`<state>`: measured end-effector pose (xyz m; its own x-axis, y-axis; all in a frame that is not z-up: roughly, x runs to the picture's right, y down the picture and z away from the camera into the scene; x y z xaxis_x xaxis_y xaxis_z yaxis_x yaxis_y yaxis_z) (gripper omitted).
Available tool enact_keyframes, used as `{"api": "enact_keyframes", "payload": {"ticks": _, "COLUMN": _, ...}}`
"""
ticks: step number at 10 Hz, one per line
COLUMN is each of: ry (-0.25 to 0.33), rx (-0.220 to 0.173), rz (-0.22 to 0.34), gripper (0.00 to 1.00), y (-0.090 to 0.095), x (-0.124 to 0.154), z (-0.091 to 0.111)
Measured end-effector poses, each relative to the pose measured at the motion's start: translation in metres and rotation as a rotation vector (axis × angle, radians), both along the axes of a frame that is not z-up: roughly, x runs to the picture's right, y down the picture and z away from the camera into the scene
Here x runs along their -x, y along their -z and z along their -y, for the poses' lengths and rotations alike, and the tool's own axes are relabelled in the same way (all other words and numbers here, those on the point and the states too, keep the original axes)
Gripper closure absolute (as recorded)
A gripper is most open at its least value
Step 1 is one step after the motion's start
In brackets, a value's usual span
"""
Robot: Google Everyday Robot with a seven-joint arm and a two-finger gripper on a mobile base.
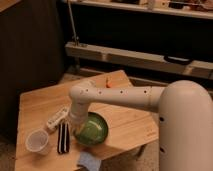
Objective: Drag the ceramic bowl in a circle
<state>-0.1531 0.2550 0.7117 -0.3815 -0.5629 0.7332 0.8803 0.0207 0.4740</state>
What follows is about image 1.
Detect black handle on shelf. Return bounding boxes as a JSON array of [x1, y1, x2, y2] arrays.
[[164, 56, 193, 65]]

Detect clear plastic cup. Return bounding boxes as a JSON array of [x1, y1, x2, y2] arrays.
[[25, 129, 50, 155]]

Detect white remote control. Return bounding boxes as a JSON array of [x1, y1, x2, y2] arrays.
[[46, 107, 69, 131]]

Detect orange object on table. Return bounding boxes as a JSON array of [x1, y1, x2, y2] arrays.
[[106, 78, 112, 88]]

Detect metal pole stand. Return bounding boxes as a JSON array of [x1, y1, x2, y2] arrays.
[[67, 0, 79, 46]]

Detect black white striped cloth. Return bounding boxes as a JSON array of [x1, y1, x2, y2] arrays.
[[57, 123, 70, 154]]

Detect green ceramic bowl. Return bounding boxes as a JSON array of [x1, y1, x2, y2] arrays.
[[73, 112, 108, 147]]

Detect white wooden shelf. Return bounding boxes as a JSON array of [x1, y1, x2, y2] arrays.
[[65, 42, 213, 80]]

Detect wooden table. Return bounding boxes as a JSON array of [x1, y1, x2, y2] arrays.
[[14, 69, 160, 171]]

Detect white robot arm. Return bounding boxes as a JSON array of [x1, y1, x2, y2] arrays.
[[69, 80, 213, 171]]

